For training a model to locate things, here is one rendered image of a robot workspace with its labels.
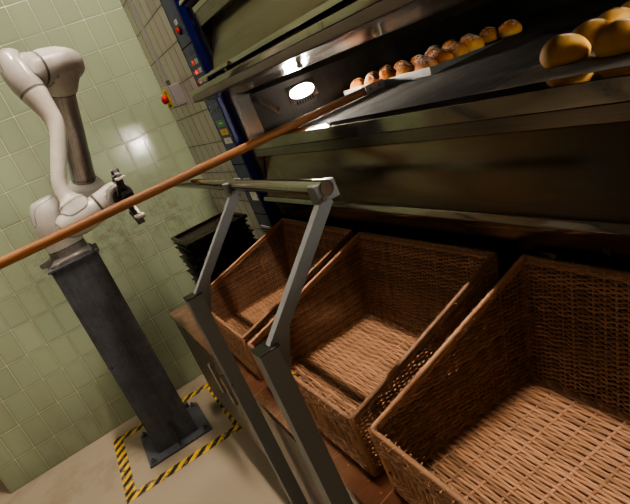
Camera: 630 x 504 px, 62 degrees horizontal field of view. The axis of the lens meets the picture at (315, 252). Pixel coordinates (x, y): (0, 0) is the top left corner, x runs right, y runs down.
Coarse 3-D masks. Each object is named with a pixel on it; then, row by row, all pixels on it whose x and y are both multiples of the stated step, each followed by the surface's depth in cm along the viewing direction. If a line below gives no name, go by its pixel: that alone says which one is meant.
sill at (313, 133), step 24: (600, 72) 85; (624, 72) 79; (480, 96) 106; (504, 96) 97; (528, 96) 93; (552, 96) 89; (576, 96) 85; (600, 96) 82; (624, 96) 79; (360, 120) 141; (384, 120) 131; (408, 120) 123; (432, 120) 116; (456, 120) 110; (264, 144) 200; (288, 144) 183
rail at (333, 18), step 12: (360, 0) 95; (372, 0) 93; (336, 12) 103; (348, 12) 100; (324, 24) 108; (300, 36) 117; (276, 48) 128; (252, 60) 142; (228, 72) 159; (204, 84) 181
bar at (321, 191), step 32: (288, 192) 105; (320, 192) 93; (224, 224) 136; (320, 224) 94; (288, 288) 94; (288, 320) 94; (224, 352) 139; (256, 352) 93; (288, 352) 96; (288, 384) 94; (256, 416) 146; (288, 416) 95; (320, 448) 99; (288, 480) 154; (320, 480) 100
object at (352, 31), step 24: (384, 0) 90; (408, 0) 85; (432, 0) 88; (456, 0) 95; (336, 24) 104; (360, 24) 98; (384, 24) 104; (408, 24) 114; (288, 48) 123; (312, 48) 115; (336, 48) 127; (240, 72) 152; (264, 72) 143; (288, 72) 163; (216, 96) 191
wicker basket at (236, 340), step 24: (264, 240) 212; (288, 240) 214; (336, 240) 178; (240, 264) 208; (264, 264) 213; (288, 264) 218; (312, 264) 199; (216, 288) 205; (240, 288) 210; (264, 288) 214; (240, 312) 211; (264, 312) 202; (240, 336) 155; (240, 360) 174
